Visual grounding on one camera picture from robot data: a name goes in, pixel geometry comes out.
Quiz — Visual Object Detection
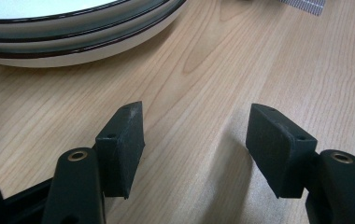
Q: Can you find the grey striped placemat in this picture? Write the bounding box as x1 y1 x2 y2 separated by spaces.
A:
278 0 327 17

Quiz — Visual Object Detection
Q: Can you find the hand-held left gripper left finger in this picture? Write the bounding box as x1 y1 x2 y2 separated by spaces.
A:
94 101 146 200

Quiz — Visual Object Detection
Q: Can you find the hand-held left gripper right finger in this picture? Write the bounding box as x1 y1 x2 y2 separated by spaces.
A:
245 103 319 199

